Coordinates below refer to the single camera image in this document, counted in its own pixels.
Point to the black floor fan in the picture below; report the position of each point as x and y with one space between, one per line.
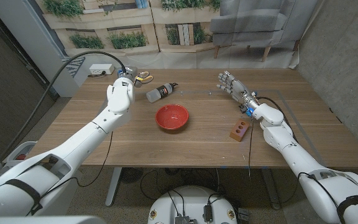
130 175

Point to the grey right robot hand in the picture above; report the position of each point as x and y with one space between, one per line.
236 87

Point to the clear squeeze bottle black label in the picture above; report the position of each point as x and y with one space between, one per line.
158 92

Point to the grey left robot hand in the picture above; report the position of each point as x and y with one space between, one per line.
127 74

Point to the red bowl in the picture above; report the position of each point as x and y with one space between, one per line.
171 117

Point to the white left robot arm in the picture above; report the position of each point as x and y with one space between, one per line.
82 140

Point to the white bin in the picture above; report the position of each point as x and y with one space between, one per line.
22 148

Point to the brown wooden block with holes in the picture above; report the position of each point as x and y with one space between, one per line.
238 130

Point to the white power strip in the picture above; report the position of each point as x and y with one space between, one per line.
101 68

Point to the printed backdrop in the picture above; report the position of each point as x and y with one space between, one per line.
179 34

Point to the dark grey table leg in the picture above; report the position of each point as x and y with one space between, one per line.
270 189

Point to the white robot torso edge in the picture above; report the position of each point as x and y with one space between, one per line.
42 220

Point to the white table leg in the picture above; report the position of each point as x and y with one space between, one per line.
113 186

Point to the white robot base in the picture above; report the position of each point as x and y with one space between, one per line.
191 202

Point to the small black box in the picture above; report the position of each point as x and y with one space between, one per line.
243 214

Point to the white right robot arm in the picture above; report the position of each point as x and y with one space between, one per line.
291 152

